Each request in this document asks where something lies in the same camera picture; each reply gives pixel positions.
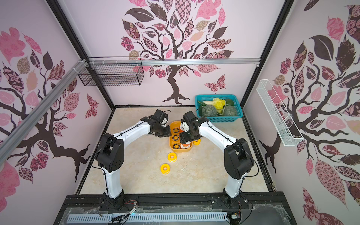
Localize yellow black tape roll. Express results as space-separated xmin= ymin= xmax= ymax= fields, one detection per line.
xmin=172 ymin=143 xmax=181 ymax=150
xmin=172 ymin=135 xmax=179 ymax=141
xmin=173 ymin=128 xmax=180 ymax=134

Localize yellow plastic storage box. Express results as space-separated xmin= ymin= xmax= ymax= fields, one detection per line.
xmin=169 ymin=121 xmax=193 ymax=153

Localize orange tape roll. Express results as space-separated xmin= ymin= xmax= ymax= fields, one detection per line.
xmin=181 ymin=144 xmax=191 ymax=149

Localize yellow tape roll bottom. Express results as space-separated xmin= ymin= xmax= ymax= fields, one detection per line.
xmin=160 ymin=164 xmax=170 ymax=174

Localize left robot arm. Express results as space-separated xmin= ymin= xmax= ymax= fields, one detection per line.
xmin=96 ymin=112 xmax=171 ymax=211

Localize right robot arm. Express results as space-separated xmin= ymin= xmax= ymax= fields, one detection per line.
xmin=179 ymin=112 xmax=256 ymax=207

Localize green melon left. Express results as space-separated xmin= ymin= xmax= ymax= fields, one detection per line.
xmin=201 ymin=105 xmax=217 ymax=117

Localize green melon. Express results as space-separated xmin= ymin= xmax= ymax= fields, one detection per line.
xmin=201 ymin=105 xmax=217 ymax=117
xmin=223 ymin=105 xmax=238 ymax=117

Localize teal plastic basket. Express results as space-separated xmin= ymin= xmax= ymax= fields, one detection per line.
xmin=196 ymin=94 xmax=243 ymax=122

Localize green melon right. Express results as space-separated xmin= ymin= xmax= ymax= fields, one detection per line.
xmin=223 ymin=105 xmax=238 ymax=117

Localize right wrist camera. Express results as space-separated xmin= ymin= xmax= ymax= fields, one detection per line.
xmin=180 ymin=111 xmax=198 ymax=132

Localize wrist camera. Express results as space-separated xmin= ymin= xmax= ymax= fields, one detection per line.
xmin=152 ymin=109 xmax=168 ymax=125
xmin=180 ymin=111 xmax=198 ymax=132

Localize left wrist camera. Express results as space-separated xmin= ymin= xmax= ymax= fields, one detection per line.
xmin=152 ymin=109 xmax=168 ymax=125

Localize black wire wall basket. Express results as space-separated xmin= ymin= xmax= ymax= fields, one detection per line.
xmin=78 ymin=56 xmax=145 ymax=86

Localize white wire wall shelf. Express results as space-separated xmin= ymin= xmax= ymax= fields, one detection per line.
xmin=256 ymin=79 xmax=305 ymax=147

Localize white slotted cable duct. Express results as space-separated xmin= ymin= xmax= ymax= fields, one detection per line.
xmin=65 ymin=212 xmax=229 ymax=225

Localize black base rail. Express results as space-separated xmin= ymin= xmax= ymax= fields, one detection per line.
xmin=54 ymin=191 xmax=297 ymax=225

